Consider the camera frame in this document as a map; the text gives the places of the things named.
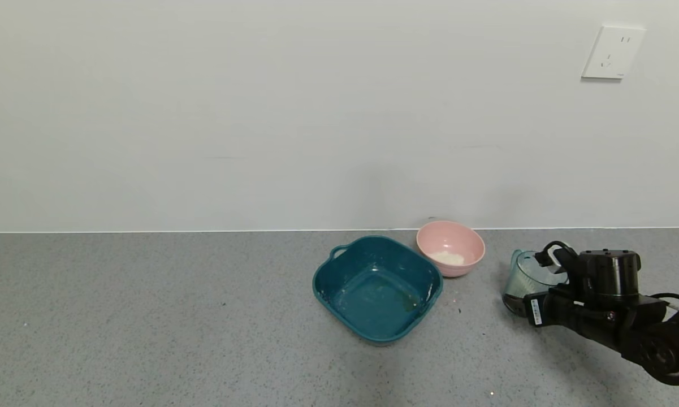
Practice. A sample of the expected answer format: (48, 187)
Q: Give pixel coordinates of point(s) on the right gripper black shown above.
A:
(536, 311)

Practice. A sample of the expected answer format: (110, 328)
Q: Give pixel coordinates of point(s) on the white powder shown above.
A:
(448, 258)

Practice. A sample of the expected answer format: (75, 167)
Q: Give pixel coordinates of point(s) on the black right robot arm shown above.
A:
(664, 350)

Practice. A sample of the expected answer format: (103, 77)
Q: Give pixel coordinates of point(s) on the pink round bowl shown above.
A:
(458, 240)

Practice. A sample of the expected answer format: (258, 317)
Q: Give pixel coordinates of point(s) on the teal square plastic basin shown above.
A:
(373, 299)

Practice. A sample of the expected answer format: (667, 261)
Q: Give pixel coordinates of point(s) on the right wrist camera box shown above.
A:
(565, 263)

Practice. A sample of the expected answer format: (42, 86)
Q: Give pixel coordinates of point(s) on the white wall socket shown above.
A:
(613, 52)

